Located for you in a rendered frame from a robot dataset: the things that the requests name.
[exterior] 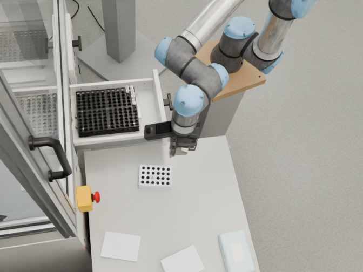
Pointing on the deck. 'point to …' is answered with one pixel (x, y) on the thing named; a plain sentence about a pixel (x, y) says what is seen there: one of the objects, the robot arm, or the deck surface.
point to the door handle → (55, 154)
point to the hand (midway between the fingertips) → (170, 150)
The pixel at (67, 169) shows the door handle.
